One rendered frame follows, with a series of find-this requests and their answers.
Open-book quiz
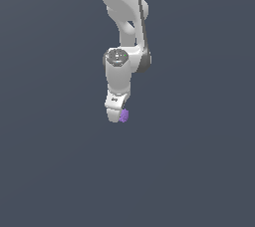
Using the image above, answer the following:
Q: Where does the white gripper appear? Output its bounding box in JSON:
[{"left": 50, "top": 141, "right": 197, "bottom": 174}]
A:
[{"left": 104, "top": 87, "right": 131, "bottom": 123}]

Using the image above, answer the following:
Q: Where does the small purple object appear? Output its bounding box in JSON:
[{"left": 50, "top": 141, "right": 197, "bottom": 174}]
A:
[{"left": 119, "top": 109, "right": 130, "bottom": 123}]

